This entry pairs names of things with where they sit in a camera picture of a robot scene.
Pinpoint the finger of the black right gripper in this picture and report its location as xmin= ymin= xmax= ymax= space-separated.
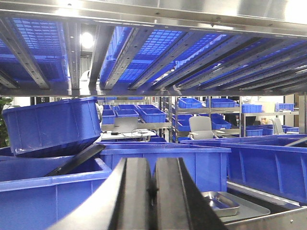
xmin=153 ymin=158 xmax=227 ymax=230
xmin=50 ymin=158 xmax=151 ymax=230

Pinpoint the tilted blue bin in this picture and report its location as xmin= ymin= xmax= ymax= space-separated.
xmin=2 ymin=96 xmax=101 ymax=158

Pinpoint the blue bin front left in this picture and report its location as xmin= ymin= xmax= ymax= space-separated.
xmin=0 ymin=156 xmax=111 ymax=230

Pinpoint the black flat tray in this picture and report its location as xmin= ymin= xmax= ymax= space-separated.
xmin=44 ymin=144 xmax=106 ymax=177

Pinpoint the large flat grey tray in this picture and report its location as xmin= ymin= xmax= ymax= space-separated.
xmin=220 ymin=192 xmax=271 ymax=223

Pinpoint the blue bin right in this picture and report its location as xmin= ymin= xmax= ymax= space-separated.
xmin=183 ymin=134 xmax=307 ymax=204

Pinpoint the white office chair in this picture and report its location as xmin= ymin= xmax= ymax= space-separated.
xmin=188 ymin=116 xmax=218 ymax=140

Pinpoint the small silver tray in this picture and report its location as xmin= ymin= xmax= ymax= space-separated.
xmin=202 ymin=191 xmax=240 ymax=217

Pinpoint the blue bin middle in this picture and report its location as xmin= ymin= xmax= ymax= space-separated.
xmin=100 ymin=142 xmax=231 ymax=192

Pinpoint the stainless steel shelf front rail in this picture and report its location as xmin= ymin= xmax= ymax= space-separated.
xmin=0 ymin=0 xmax=307 ymax=97

